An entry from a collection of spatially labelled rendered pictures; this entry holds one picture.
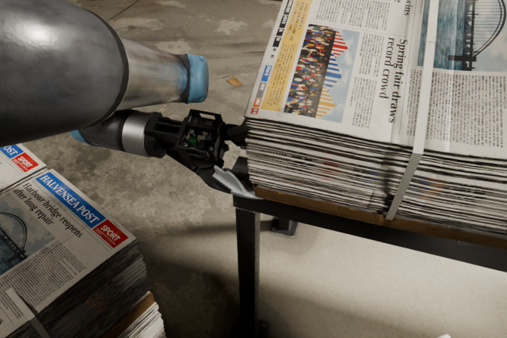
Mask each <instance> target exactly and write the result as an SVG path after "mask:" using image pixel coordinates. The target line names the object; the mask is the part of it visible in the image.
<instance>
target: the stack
mask: <svg viewBox="0 0 507 338"><path fill-rule="evenodd" d="M46 167H47V166H46V164H44V163H43V162H42V161H41V160H40V159H38V158H37V157H36V156H35V155H34V154H32V153H31V152H30V151H29V150H28V149H27V148H26V147H25V146H23V145H22V144H21V143H19V144H16V145H12V146H6V147H2V148H0V338H102V337H103V336H104V335H105V334H106V333H108V332H109V331H110V330H111V329H112V328H113V327H114V326H115V325H116V324H117V323H118V322H120V320H121V319H123V317H124V316H126V315H127V314H128V313H129V312H130V311H131V310H132V309H133V308H134V307H135V306H137V305H138V304H139V303H140V302H141V301H142V300H143V299H144V298H146V297H147V296H148V295H149V294H150V291H149V290H150V289H151V287H150V286H149V283H148V280H147V274H146V270H145V268H146V264H145V263H144V262H143V261H142V259H143V255H142V254H141V253H140V252H139V251H138V250H137V248H138V247H139V246H140V245H139V242H138V240H137V238H136V237H135V236H134V235H132V234H131V233H130V232H129V231H128V230H126V228H125V227H123V226H122V225H121V224H120V223H119V222H118V221H117V220H115V219H114V218H113V217H111V216H110V215H109V214H108V213H107V212H105V211H104V209H102V208H101V207H100V206H98V205H97V204H96V203H95V202H93V201H92V200H91V199H89V197H87V196H86V195H85V194H84V193H83V192H81V191H80V190H79V189H77V188H76V187H75V186H74V185H72V184H71V183H70V182H69V181H68V180H66V179H65V178H64V177H62V176H61V175H60V174H58V173H57V172H56V171H55V170H54V169H50V170H48V169H47V168H46ZM158 309H159V308H158V305H157V303H156V302H155V303H153V304H152V305H151V306H150V307H149V308H148V309H147V310H146V311H145V312H144V313H143V314H142V315H141V316H140V317H139V318H138V319H137V320H136V321H135V322H134V323H133V324H131V325H130V326H129V327H128V328H127V329H126V330H125V331H124V332H123V333H122V334H121V335H119V336H118V337H117V338H167V337H166V336H165V334H164V328H163V326H164V325H163V320H162V319H161V314H160V313H159V312H158V311H157V310H158Z"/></svg>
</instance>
